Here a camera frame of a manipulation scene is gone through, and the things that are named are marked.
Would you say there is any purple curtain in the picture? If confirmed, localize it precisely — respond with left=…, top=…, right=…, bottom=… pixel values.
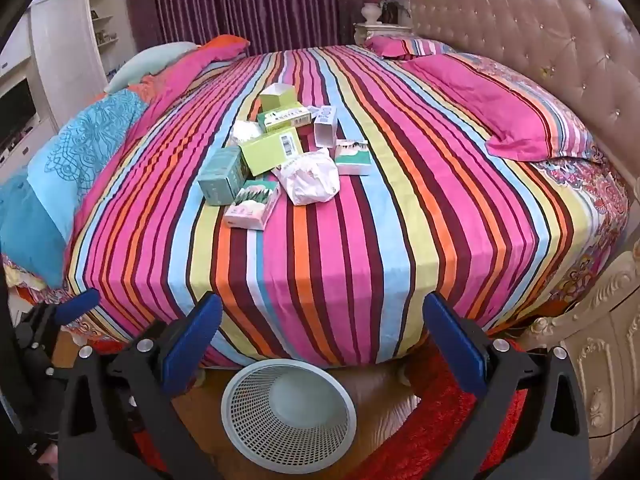
left=125, top=0, right=352, bottom=57

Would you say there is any teal box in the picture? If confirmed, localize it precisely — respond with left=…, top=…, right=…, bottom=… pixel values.
left=197, top=147, right=250, bottom=207

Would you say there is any blue patterned quilt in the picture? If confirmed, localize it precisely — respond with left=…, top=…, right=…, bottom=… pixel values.
left=0, top=89, right=152, bottom=289

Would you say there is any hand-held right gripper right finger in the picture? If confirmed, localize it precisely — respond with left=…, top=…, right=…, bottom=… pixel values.
left=423, top=291, right=594, bottom=480

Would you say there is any open yellow-green box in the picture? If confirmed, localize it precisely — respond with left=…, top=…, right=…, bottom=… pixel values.
left=259, top=82, right=300, bottom=113

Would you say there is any light green pillow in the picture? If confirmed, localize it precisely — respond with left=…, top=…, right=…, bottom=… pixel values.
left=104, top=41, right=199, bottom=94

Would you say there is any folded pink blanket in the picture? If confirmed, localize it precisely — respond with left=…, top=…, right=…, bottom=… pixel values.
left=145, top=35, right=251, bottom=107

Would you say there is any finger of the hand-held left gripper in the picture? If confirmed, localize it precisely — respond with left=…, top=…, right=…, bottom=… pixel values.
left=29, top=289, right=101, bottom=356

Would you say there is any small pink pillow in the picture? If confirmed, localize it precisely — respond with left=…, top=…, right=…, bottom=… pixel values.
left=365, top=35, right=456, bottom=59

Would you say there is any large pink pillow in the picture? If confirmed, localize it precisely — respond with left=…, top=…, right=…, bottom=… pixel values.
left=400, top=52, right=609, bottom=164

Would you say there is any cream carved nightstand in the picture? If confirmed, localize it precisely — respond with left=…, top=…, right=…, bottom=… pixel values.
left=353, top=22, right=414, bottom=47
left=520, top=240, right=640, bottom=463

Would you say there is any crumpled white plastic bag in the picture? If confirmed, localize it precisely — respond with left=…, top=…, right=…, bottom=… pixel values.
left=272, top=149, right=340, bottom=207

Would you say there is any white blue box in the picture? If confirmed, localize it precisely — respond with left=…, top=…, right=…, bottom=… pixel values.
left=312, top=105, right=341, bottom=149

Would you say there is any red rug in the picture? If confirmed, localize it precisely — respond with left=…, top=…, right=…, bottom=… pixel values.
left=75, top=330, right=532, bottom=480

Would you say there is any beige tufted headboard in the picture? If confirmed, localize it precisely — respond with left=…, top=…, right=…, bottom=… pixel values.
left=407, top=0, right=640, bottom=191

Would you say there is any black television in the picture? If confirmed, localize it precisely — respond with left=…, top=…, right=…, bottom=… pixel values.
left=0, top=77, right=39, bottom=152

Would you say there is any green and pink printed box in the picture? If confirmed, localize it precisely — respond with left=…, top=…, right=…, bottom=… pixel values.
left=223, top=180, right=282, bottom=232
left=333, top=138, right=372, bottom=177

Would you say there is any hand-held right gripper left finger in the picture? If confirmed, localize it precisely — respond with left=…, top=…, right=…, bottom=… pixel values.
left=59, top=291, right=226, bottom=480

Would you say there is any white plastic packet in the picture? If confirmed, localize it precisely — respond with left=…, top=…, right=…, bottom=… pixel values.
left=230, top=120, right=266, bottom=149

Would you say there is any white mesh wastebasket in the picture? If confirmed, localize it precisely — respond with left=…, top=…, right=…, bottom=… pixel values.
left=221, top=357, right=359, bottom=461

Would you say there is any green white medicine box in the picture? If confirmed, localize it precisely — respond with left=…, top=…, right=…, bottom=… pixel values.
left=257, top=101, right=312, bottom=134

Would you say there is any white cabinet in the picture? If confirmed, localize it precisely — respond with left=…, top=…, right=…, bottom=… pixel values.
left=0, top=0, right=127, bottom=173

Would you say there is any yellow-green barcode box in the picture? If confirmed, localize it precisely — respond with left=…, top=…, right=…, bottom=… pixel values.
left=238, top=127, right=305, bottom=179

